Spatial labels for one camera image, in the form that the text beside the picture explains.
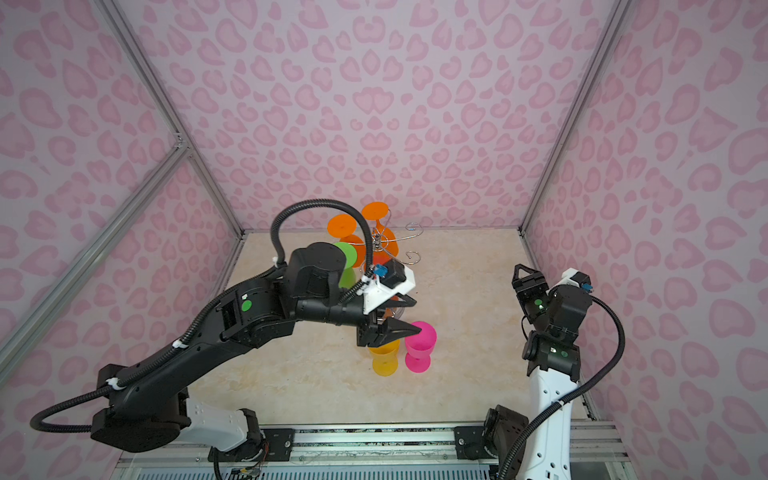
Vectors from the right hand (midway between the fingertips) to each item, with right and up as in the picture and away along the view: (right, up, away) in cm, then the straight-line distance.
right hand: (519, 269), depth 71 cm
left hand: (-26, -6, -21) cm, 34 cm away
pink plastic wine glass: (-23, -19, +2) cm, 30 cm away
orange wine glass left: (-42, +11, +5) cm, 44 cm away
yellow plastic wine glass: (-32, -26, +14) cm, 43 cm away
